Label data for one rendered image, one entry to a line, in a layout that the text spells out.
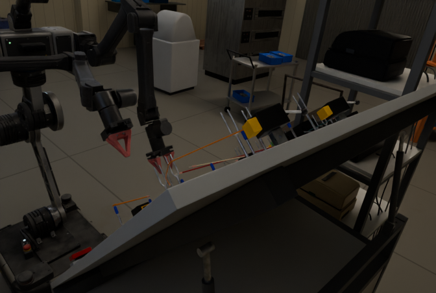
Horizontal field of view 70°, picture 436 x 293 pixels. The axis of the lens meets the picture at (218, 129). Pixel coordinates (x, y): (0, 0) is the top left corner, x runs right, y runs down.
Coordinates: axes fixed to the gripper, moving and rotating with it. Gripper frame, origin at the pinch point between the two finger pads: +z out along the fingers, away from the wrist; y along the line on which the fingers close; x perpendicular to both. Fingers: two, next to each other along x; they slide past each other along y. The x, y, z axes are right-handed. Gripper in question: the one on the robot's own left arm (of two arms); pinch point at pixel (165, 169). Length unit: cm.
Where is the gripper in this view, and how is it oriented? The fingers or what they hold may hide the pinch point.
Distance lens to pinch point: 136.9
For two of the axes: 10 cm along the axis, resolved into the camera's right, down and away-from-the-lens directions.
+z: 2.9, 9.5, 0.9
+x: -6.9, 1.4, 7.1
